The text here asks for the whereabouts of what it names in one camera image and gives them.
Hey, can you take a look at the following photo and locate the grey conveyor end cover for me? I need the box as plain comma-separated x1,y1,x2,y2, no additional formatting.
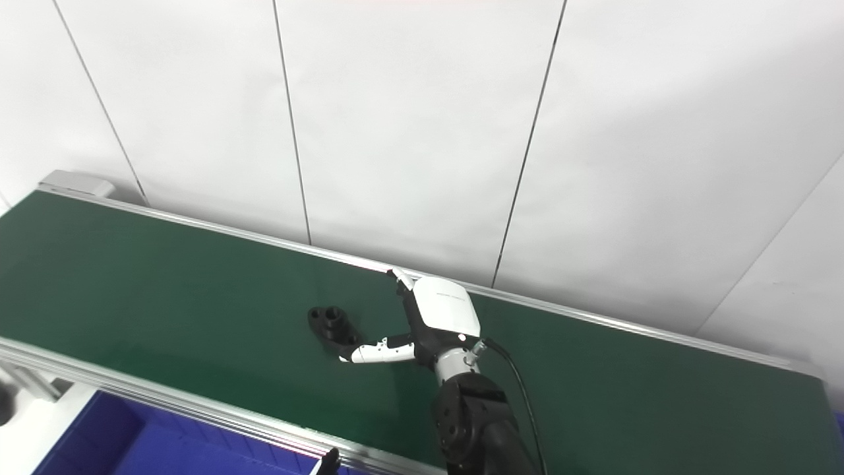
38,170,117,199

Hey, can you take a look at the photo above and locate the grey conveyor leg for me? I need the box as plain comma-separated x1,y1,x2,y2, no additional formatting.
0,362,64,427

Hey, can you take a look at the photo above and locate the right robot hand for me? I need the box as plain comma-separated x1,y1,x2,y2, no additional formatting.
340,267,481,367

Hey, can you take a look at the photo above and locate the black plastic part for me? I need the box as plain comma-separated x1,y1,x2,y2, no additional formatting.
307,305,363,354

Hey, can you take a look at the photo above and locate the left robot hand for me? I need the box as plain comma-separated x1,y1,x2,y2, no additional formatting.
310,447,342,475

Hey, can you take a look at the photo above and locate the blue plastic bin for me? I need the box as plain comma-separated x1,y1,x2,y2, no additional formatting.
33,391,344,475

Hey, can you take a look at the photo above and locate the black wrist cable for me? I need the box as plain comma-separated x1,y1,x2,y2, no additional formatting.
469,338,549,475

